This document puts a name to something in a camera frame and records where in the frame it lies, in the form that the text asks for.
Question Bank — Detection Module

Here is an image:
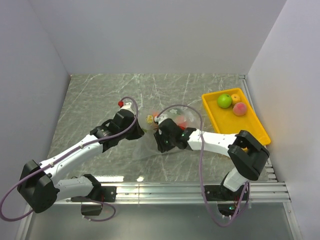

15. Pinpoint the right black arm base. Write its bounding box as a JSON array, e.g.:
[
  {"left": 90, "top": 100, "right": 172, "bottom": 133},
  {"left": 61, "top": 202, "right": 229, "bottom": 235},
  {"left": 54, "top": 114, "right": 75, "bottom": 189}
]
[{"left": 204, "top": 185, "right": 250, "bottom": 218}]

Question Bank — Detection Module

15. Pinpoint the pink peach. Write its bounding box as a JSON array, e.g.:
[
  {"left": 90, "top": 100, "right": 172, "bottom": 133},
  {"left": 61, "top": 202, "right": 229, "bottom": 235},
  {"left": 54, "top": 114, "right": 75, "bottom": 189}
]
[{"left": 232, "top": 102, "right": 248, "bottom": 117}]

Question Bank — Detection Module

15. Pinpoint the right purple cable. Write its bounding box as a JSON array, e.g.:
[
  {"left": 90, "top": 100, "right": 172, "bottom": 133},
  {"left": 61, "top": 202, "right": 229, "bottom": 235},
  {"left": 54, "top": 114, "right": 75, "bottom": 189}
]
[{"left": 154, "top": 104, "right": 251, "bottom": 228}]

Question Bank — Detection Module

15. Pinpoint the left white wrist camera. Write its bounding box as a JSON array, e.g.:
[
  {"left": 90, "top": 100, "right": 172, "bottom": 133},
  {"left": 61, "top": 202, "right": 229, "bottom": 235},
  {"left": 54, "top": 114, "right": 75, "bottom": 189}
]
[{"left": 118, "top": 100, "right": 135, "bottom": 114}]

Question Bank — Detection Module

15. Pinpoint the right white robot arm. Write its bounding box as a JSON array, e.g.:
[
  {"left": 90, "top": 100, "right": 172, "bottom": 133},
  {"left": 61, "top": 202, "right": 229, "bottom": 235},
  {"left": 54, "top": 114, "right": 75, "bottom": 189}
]
[{"left": 154, "top": 117, "right": 270, "bottom": 201}]

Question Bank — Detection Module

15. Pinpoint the clear plastic bag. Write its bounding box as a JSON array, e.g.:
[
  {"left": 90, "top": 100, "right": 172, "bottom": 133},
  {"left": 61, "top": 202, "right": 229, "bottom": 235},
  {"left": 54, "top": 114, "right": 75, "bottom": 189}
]
[{"left": 133, "top": 105, "right": 201, "bottom": 160}]

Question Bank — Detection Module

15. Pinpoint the small orange fruit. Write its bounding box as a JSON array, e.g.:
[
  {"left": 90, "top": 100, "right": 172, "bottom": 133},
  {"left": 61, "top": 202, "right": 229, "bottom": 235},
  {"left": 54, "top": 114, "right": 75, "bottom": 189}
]
[{"left": 231, "top": 93, "right": 241, "bottom": 106}]

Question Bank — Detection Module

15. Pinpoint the red fruit in bag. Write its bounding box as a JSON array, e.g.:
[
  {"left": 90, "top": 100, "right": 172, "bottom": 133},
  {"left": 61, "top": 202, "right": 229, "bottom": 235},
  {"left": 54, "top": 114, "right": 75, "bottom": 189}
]
[{"left": 177, "top": 121, "right": 187, "bottom": 130}]

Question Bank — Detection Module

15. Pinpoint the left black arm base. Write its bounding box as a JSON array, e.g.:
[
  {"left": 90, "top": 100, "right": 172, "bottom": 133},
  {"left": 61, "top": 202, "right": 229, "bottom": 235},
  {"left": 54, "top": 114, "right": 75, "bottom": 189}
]
[{"left": 70, "top": 186, "right": 117, "bottom": 217}]

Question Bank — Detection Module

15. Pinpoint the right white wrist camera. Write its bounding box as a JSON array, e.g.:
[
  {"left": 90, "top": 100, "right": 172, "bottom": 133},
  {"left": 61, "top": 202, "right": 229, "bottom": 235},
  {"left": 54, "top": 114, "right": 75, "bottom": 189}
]
[{"left": 154, "top": 114, "right": 169, "bottom": 125}]

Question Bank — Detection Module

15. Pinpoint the yellow plastic tray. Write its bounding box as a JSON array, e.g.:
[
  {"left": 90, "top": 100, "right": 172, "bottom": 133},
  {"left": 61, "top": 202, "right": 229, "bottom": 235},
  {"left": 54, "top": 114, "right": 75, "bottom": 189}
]
[{"left": 201, "top": 88, "right": 271, "bottom": 146}]

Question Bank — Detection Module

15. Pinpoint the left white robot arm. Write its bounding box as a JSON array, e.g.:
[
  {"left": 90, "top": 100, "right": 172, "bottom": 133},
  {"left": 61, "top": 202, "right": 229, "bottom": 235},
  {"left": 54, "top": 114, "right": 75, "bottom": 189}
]
[{"left": 17, "top": 104, "right": 144, "bottom": 213}]

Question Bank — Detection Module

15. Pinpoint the aluminium rail frame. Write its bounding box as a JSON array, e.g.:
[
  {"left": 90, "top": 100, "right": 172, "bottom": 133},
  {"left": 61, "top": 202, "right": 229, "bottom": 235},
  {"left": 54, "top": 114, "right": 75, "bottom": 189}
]
[{"left": 14, "top": 74, "right": 305, "bottom": 240}]

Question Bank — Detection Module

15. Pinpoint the green apple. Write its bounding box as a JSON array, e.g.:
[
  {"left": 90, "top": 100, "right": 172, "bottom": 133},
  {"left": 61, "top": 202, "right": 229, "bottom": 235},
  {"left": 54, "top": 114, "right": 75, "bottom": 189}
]
[{"left": 217, "top": 93, "right": 233, "bottom": 109}]

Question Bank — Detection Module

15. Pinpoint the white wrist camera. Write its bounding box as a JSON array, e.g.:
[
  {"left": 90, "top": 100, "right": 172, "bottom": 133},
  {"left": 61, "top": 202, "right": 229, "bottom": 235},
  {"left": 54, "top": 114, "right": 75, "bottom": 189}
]
[
  {"left": 154, "top": 114, "right": 169, "bottom": 125},
  {"left": 118, "top": 100, "right": 135, "bottom": 114}
]

